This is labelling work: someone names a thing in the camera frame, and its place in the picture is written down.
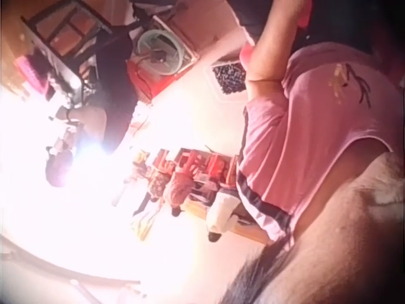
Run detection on shelf of red boxes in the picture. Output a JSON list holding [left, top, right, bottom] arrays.
[[132, 146, 271, 246]]

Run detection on white sack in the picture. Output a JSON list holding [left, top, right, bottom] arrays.
[[205, 192, 245, 243]]

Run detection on white tray of dark beans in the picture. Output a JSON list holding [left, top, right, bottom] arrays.
[[209, 61, 249, 96]]

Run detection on red plastic stool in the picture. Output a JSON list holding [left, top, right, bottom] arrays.
[[125, 59, 178, 103]]

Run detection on white appliance with green rim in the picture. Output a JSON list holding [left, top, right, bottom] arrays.
[[135, 15, 201, 77]]

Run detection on pink plastic basket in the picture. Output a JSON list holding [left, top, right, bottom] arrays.
[[13, 54, 50, 98]]

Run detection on dark metal frame table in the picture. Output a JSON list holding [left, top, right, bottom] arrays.
[[20, 0, 113, 66]]

